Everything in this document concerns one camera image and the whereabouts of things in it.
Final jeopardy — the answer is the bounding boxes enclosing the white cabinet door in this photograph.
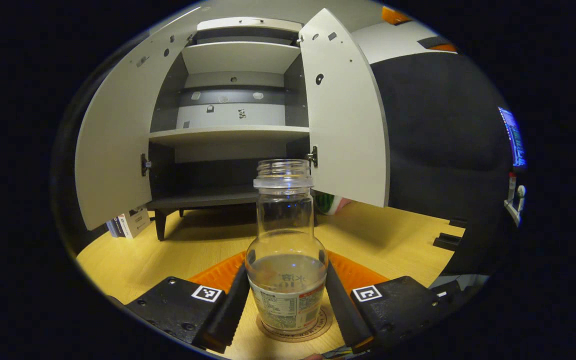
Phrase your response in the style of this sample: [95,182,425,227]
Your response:
[74,22,204,231]
[298,7,391,208]

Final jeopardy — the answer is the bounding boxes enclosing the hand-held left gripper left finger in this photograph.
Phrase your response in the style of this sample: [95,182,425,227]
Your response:
[119,250,252,354]

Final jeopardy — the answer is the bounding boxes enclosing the black backdrop cloth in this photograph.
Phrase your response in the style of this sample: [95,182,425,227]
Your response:
[370,51,515,277]

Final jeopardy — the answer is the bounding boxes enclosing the white cabinet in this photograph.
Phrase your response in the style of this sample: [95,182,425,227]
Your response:
[74,7,391,242]

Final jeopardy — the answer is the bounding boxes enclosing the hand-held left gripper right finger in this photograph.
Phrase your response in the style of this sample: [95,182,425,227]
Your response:
[324,250,458,353]

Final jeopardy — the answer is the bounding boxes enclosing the white cabinet shelf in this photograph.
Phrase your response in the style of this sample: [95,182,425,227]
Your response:
[182,41,302,75]

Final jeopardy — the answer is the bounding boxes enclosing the round brown coaster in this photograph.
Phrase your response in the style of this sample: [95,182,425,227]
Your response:
[256,305,334,343]

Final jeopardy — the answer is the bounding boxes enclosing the white cabinet drawer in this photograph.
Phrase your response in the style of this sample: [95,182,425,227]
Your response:
[197,17,303,34]

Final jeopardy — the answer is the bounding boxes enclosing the computer monitor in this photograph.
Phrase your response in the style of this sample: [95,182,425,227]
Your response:
[498,106,528,169]

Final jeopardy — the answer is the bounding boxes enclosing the clear glass bottle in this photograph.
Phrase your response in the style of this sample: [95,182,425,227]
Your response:
[244,159,329,335]

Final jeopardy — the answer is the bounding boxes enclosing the watermelon slice toy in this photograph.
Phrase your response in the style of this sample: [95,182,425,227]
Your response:
[315,191,352,216]

